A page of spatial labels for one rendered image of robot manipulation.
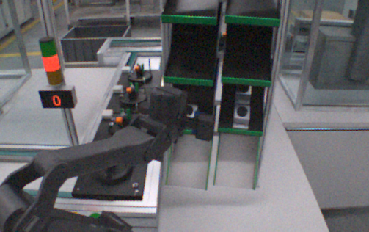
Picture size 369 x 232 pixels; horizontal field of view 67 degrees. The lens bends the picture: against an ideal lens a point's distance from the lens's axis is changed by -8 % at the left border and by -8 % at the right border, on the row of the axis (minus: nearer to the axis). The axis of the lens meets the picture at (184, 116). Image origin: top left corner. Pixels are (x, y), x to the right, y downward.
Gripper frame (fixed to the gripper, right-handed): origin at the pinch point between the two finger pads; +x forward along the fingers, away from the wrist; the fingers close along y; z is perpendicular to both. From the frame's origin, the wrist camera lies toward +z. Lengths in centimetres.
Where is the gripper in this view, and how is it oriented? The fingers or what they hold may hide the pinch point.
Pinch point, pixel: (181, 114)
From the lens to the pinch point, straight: 76.3
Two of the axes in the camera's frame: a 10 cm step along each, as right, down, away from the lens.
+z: 1.2, -9.3, -3.5
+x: 2.8, -3.1, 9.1
